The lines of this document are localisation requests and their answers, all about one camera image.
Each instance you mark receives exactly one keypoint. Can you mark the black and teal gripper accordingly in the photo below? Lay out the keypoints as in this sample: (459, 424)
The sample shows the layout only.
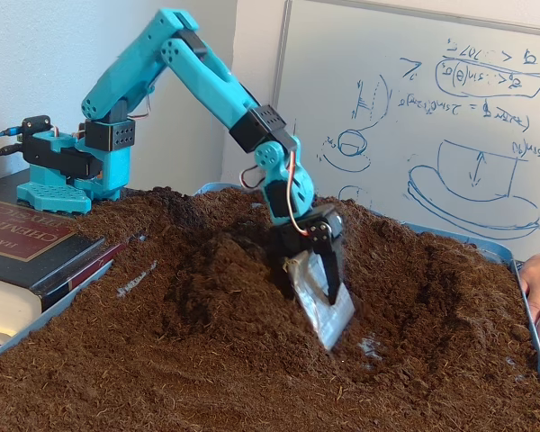
(304, 243)

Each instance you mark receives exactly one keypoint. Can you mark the blue tray of brown soil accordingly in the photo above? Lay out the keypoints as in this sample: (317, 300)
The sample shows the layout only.
(207, 360)

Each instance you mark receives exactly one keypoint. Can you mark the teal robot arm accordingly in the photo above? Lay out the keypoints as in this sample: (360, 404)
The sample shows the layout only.
(130, 76)

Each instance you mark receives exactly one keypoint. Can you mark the blue plastic tray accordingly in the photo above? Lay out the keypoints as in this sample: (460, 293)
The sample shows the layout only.
(506, 252)

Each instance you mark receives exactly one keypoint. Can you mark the whiteboard with blue drawings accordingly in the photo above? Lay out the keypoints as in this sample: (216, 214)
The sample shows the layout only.
(432, 135)

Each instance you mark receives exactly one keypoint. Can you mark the black chemistry handbook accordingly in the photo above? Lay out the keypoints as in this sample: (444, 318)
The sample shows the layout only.
(27, 234)

